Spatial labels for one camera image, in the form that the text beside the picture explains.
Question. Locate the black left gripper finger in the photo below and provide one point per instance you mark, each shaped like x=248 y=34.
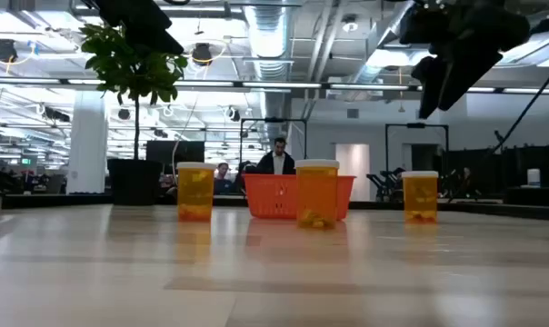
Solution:
x=161 y=41
x=136 y=13

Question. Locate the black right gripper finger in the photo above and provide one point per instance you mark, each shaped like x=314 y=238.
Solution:
x=467 y=75
x=431 y=86

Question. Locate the amber pill bottle white cap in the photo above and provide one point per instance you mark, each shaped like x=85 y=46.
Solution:
x=316 y=195
x=195 y=191
x=420 y=197

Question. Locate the black background robot arm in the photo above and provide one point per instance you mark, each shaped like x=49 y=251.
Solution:
x=386 y=184

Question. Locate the orange plastic basket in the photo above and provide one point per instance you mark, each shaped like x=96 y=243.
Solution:
x=270 y=195

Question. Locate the green leafy indoor tree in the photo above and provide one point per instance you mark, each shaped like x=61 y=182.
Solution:
x=131 y=68

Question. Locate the black round ceiling device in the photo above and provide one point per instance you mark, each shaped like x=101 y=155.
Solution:
x=202 y=53
x=4 y=50

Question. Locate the long ceiling strip light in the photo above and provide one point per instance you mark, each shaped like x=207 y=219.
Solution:
x=529 y=90
x=29 y=81
x=281 y=85
x=370 y=86

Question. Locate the white door panel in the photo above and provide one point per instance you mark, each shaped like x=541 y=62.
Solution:
x=352 y=168

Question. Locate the black monitor screen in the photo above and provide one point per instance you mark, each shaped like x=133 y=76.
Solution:
x=165 y=154

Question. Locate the white cylindrical container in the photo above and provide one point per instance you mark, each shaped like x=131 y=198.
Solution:
x=533 y=178

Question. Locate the white round column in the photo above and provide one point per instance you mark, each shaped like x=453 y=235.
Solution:
x=87 y=145

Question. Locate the black square plant pot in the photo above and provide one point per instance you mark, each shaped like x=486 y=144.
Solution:
x=134 y=181

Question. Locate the seated person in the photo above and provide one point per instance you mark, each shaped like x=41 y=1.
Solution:
x=222 y=181

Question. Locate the standing person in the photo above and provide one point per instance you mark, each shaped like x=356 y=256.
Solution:
x=276 y=163

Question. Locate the green exit sign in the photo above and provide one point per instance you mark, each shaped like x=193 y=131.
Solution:
x=26 y=161

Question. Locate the black metal frame stand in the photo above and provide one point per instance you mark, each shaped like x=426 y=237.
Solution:
x=415 y=125
x=274 y=120

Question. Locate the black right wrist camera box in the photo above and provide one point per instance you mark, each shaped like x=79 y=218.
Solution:
x=416 y=25

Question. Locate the silver slanted ceiling duct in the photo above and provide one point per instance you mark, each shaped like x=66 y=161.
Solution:
x=383 y=41

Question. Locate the silver ribbed ceiling duct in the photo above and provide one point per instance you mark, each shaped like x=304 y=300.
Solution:
x=269 y=41

